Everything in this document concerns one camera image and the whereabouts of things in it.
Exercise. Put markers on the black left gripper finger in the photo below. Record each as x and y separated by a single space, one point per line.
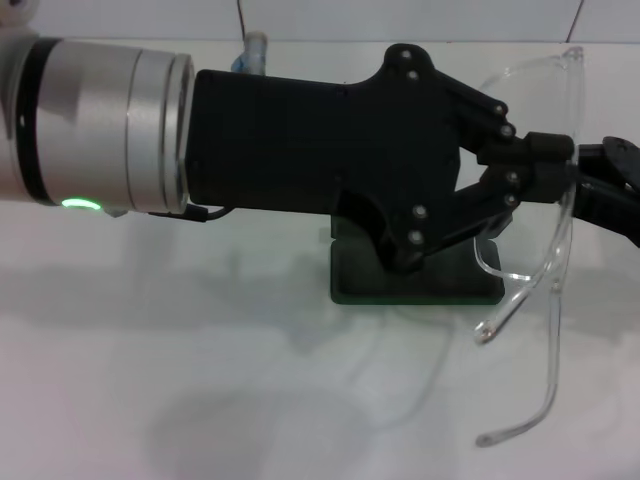
545 182
550 147

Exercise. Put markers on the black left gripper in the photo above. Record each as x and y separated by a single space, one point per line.
300 145

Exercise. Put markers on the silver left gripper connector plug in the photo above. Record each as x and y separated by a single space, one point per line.
254 52

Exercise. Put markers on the green glasses case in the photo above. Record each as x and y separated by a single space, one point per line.
360 280

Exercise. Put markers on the clear plastic glasses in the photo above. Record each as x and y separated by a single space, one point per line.
575 100

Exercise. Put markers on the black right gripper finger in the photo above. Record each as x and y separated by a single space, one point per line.
615 210
620 162

